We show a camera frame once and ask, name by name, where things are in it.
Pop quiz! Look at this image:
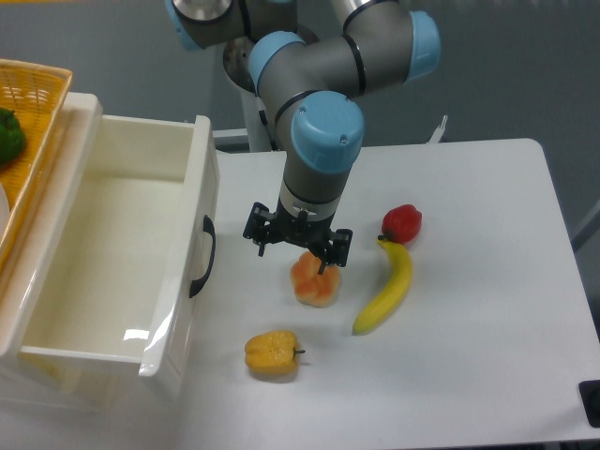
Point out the yellow bell pepper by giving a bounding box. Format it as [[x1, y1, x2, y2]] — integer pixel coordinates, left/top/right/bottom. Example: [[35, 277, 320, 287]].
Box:
[[245, 330, 306, 375]]

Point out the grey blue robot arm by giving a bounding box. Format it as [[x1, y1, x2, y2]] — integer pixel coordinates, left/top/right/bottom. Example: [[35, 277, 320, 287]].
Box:
[[166, 1, 442, 266]]

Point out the green bell pepper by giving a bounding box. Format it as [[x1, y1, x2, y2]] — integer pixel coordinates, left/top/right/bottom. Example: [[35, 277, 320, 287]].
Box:
[[0, 108, 26, 165]]

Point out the yellow woven basket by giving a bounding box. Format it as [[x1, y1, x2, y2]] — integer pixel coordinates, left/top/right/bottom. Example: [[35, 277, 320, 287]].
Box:
[[1, 59, 72, 265]]

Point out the black object at table edge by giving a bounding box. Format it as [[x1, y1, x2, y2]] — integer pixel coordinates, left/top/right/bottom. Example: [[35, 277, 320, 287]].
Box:
[[578, 380, 600, 428]]

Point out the white open drawer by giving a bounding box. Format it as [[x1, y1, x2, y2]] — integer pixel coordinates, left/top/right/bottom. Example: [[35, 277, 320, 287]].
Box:
[[20, 116, 218, 379]]

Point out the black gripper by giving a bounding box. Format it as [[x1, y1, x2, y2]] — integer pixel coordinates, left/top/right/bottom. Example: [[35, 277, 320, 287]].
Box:
[[243, 202, 353, 276]]

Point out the white clip at table edge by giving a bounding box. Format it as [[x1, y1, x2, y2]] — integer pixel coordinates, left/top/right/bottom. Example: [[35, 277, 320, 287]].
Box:
[[428, 114, 448, 144]]

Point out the white drawer cabinet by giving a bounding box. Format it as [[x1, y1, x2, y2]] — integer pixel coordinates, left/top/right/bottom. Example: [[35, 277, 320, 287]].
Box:
[[0, 92, 184, 413]]

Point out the black drawer handle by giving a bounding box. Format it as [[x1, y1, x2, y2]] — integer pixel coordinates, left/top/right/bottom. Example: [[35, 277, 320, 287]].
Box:
[[188, 215, 217, 298]]

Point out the yellow banana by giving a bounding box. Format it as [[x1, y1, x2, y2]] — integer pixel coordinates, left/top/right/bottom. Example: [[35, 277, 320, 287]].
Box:
[[352, 235, 413, 336]]

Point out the red bell pepper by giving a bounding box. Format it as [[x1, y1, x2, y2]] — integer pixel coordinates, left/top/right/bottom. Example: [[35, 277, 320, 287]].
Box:
[[381, 204, 422, 245]]

